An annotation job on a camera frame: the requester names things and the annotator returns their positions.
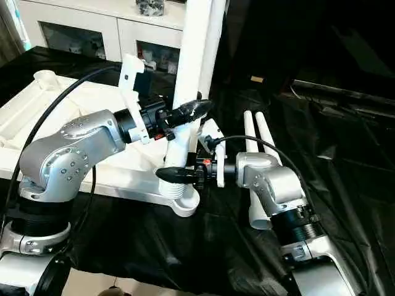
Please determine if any white plastic table top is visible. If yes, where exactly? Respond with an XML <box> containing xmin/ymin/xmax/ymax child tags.
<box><xmin>0</xmin><ymin>70</ymin><xmax>202</xmax><ymax>218</ymax></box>

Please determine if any black plastic mat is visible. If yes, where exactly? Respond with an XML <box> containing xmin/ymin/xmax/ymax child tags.
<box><xmin>0</xmin><ymin>46</ymin><xmax>395</xmax><ymax>296</ymax></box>

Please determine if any black bundle on cabinet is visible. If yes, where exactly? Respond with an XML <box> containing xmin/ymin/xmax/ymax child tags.
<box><xmin>135</xmin><ymin>0</ymin><xmax>166</xmax><ymax>16</ymax></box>

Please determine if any white cabinet with glass doors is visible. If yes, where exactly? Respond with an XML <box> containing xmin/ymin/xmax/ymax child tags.
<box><xmin>18</xmin><ymin>0</ymin><xmax>189</xmax><ymax>73</ymax></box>

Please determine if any black backdrop cloth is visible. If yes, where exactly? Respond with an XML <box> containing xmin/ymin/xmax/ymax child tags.
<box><xmin>212</xmin><ymin>0</ymin><xmax>395</xmax><ymax>102</ymax></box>

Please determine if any black metal rod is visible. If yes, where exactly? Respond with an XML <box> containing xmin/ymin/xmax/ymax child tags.
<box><xmin>291</xmin><ymin>78</ymin><xmax>395</xmax><ymax>101</ymax></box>

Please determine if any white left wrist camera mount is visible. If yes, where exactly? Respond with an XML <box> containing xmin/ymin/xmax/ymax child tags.
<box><xmin>118</xmin><ymin>53</ymin><xmax>152</xmax><ymax>146</ymax></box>

